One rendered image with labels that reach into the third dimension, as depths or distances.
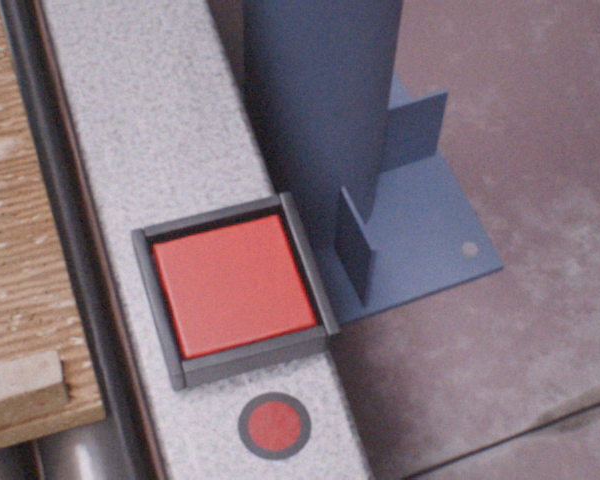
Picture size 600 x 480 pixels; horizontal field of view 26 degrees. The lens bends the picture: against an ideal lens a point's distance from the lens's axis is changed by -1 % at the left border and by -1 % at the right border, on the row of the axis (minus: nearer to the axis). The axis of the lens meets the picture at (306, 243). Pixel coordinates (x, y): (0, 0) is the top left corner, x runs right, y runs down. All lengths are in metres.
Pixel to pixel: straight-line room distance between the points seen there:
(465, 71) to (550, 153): 0.18
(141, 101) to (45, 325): 0.14
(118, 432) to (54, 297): 0.06
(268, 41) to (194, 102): 0.70
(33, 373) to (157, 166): 0.15
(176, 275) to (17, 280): 0.07
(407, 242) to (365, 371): 0.19
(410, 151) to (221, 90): 1.07
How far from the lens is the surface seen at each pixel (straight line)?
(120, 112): 0.65
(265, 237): 0.58
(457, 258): 1.66
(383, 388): 1.58
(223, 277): 0.57
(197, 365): 0.55
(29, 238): 0.59
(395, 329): 1.61
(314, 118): 1.41
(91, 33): 0.68
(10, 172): 0.61
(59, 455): 0.56
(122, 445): 0.56
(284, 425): 0.56
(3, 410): 0.53
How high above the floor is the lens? 1.43
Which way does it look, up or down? 59 degrees down
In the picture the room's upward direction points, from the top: 4 degrees clockwise
